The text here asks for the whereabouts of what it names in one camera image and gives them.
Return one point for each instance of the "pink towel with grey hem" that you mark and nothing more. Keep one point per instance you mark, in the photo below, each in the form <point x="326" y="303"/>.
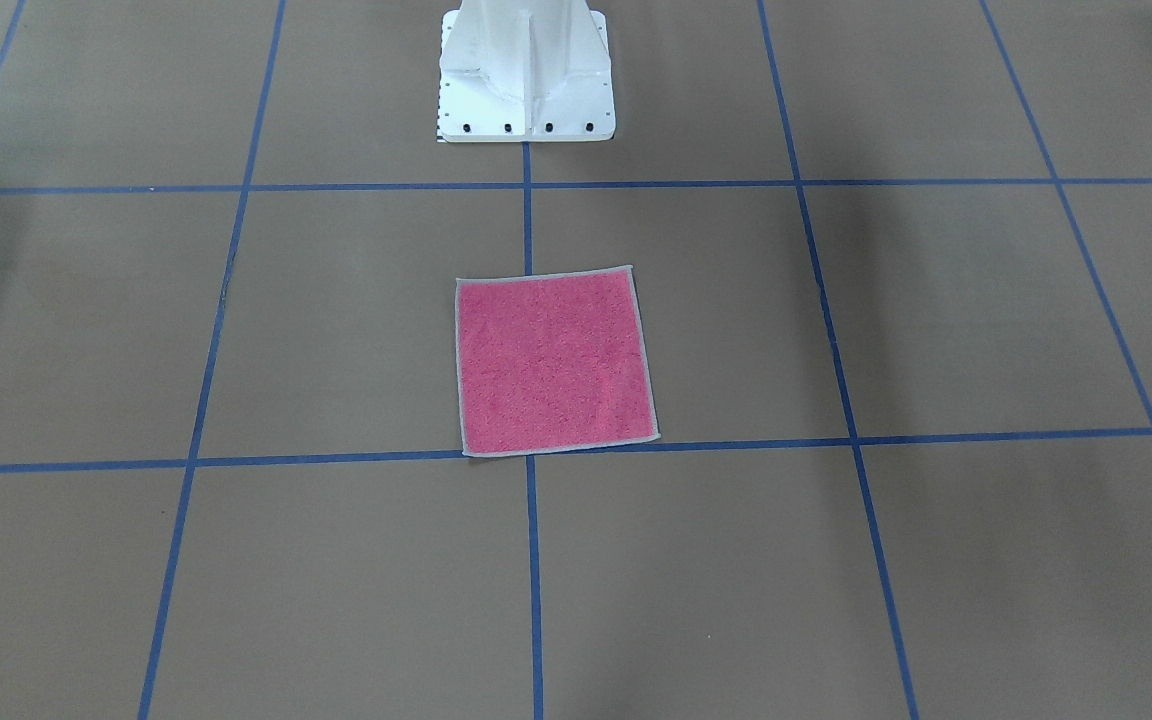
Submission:
<point x="552" y="363"/>

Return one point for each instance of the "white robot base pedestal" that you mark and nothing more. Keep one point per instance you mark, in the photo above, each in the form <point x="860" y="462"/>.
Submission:
<point x="525" y="72"/>

